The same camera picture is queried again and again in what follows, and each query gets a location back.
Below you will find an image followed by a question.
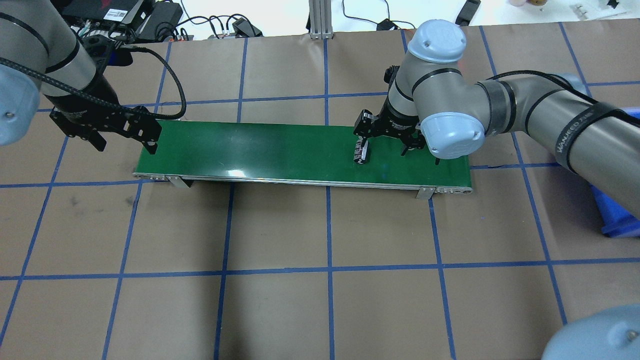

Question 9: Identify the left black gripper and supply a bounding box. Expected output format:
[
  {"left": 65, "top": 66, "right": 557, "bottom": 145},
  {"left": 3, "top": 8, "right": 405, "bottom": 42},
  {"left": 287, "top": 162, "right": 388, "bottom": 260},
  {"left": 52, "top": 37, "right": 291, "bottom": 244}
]
[{"left": 49, "top": 95, "right": 162, "bottom": 155}]

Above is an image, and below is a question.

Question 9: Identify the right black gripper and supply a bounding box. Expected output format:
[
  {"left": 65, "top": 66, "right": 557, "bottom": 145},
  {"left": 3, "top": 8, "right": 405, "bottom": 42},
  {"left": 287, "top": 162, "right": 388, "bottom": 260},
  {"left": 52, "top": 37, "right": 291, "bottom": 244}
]
[{"left": 353, "top": 97, "right": 426, "bottom": 157}]

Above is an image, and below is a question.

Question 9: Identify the black cylindrical capacitor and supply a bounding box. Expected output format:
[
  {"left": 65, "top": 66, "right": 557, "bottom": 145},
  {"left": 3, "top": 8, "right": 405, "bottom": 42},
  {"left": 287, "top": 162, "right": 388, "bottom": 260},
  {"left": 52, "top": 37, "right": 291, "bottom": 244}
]
[{"left": 353, "top": 137, "right": 370, "bottom": 165}]

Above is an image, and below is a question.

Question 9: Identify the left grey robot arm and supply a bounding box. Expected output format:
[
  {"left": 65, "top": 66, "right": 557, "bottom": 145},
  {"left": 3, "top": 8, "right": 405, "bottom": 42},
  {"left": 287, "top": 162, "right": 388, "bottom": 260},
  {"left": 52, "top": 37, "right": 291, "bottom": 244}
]
[{"left": 0, "top": 0, "right": 162, "bottom": 155}]

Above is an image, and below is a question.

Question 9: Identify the green conveyor belt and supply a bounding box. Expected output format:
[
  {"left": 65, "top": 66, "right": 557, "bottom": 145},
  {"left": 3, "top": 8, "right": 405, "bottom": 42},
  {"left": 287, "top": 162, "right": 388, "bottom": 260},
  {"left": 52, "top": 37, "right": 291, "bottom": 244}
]
[{"left": 133, "top": 120, "right": 473, "bottom": 199}]

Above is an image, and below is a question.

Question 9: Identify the black power adapter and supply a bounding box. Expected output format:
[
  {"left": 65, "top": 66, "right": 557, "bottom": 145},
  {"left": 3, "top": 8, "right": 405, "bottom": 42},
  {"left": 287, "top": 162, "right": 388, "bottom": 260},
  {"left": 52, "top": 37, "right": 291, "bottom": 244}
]
[{"left": 134, "top": 1, "right": 184, "bottom": 44}]

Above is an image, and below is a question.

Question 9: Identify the blue plastic bin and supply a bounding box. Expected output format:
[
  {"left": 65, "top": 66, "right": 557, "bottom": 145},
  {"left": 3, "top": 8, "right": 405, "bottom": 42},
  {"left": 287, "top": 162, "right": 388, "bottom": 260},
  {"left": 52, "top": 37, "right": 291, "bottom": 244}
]
[{"left": 585, "top": 103, "right": 639, "bottom": 238}]

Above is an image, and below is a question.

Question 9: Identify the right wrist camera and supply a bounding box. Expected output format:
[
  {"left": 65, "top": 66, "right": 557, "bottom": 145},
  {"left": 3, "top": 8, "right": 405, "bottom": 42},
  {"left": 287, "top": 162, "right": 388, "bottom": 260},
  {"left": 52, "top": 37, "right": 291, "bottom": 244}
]
[{"left": 383, "top": 64, "right": 400, "bottom": 91}]

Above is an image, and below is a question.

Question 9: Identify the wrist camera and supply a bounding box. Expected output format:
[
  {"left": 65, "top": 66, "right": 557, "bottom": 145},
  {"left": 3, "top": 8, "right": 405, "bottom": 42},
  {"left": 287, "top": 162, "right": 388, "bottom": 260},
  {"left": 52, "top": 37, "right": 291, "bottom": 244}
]
[
  {"left": 80, "top": 35, "right": 134, "bottom": 72},
  {"left": 383, "top": 64, "right": 400, "bottom": 91}
]

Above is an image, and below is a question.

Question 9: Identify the black braided camera cable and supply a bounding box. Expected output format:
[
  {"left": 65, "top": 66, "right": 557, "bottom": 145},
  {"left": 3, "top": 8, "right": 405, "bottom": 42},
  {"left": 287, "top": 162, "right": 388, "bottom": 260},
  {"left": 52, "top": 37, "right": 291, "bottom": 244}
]
[{"left": 0, "top": 45, "right": 188, "bottom": 121}]

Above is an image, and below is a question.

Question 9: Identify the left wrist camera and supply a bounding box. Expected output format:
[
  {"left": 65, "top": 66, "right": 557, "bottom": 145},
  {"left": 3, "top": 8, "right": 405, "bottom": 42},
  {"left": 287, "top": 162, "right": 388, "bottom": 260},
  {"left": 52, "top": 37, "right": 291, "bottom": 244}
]
[{"left": 80, "top": 35, "right": 134, "bottom": 72}]

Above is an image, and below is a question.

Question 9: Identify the aluminium frame post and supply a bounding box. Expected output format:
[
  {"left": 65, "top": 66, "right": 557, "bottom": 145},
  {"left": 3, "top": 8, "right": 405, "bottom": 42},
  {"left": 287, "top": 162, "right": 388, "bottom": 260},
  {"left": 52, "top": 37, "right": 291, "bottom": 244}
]
[{"left": 308, "top": 0, "right": 334, "bottom": 40}]

